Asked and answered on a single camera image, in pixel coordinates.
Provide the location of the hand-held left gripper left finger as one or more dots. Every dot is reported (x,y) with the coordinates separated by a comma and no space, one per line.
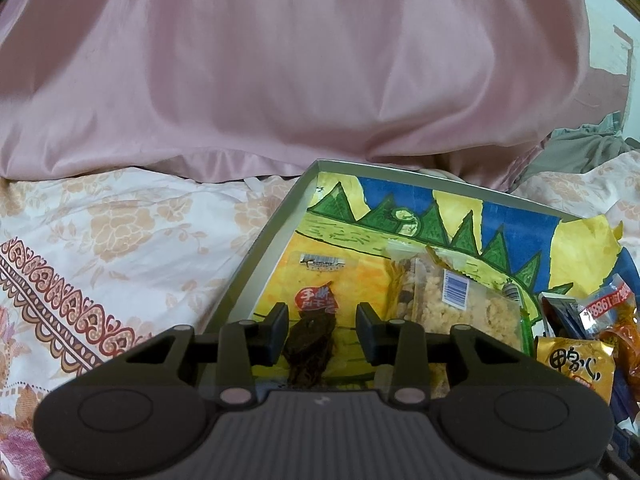
(277,335)

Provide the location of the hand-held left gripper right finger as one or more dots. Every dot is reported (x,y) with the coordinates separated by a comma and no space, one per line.
(367,335)

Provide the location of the dark jerky packet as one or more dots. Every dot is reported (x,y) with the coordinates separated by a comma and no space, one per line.
(310,345)

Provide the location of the clear nut bar packet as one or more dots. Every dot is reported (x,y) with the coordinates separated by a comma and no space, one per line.
(404,285)

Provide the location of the grey tray box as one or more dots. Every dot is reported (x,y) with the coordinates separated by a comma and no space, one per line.
(260,270)

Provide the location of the crumbly cracker packet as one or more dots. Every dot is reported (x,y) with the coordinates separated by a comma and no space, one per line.
(475,310)

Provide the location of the green stick packet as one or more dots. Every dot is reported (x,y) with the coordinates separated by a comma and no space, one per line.
(527,332)

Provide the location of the blue white packet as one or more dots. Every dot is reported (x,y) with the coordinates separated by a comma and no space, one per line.
(557,310)

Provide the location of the golden orange snack packet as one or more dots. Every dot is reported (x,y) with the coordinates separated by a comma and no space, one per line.
(575,367)

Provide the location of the orange snack bag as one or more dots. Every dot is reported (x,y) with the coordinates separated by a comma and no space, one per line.
(620,340)

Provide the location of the dinosaur painting paper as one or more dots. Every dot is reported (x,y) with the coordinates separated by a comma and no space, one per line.
(450,210)

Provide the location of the floral bedsheet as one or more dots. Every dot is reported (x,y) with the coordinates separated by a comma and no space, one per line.
(125,240)

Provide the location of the grey cloth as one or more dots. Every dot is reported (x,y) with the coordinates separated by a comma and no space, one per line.
(595,145)

